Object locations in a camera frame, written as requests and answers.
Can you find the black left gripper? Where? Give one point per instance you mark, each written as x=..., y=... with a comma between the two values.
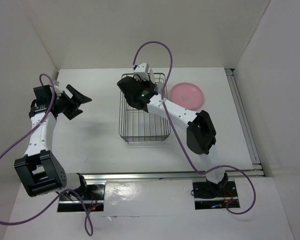
x=74, y=103

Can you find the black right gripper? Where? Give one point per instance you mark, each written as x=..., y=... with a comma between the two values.
x=149, y=83

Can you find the clear glass plate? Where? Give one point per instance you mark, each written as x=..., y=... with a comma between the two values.
x=159, y=86

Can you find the pink plastic plate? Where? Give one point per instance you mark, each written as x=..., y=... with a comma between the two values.
x=187, y=95

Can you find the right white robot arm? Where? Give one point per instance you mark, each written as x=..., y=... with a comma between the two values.
x=198, y=127

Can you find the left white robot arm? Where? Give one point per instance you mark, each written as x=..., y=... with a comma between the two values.
x=39, y=170

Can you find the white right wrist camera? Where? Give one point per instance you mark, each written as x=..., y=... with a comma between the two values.
x=141, y=71

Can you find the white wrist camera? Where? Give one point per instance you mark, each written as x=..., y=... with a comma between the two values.
x=141, y=71
x=57, y=90

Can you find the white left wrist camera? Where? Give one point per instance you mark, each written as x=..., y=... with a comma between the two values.
x=57, y=90

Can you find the grey wire dish rack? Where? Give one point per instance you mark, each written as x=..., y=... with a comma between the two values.
x=137, y=126

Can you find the aluminium table edge rail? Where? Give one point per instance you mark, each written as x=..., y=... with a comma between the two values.
x=98, y=177

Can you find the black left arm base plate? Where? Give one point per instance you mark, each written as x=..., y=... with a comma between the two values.
x=90, y=190

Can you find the aluminium side rail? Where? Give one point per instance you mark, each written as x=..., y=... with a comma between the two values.
x=254, y=156

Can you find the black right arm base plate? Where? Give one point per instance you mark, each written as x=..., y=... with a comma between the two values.
x=206, y=190

